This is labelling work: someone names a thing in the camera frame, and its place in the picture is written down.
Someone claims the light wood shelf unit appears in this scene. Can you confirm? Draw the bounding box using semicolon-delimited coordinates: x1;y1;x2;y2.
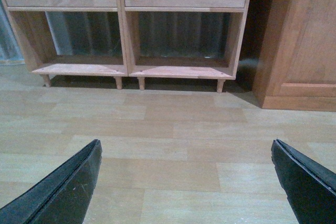
118;0;250;92
2;0;128;89

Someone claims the left light wood shelf unit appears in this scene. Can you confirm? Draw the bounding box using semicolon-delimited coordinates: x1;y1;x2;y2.
2;0;128;89

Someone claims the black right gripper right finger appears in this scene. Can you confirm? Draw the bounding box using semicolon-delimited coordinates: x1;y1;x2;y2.
271;139;335;223

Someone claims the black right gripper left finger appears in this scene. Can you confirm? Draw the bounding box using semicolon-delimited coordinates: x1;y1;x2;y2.
1;140;102;223

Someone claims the brown wooden cabinet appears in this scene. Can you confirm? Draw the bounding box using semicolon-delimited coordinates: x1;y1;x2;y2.
253;0;335;111

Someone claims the right light wood shelf unit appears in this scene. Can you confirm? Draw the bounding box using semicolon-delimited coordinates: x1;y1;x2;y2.
118;0;250;92

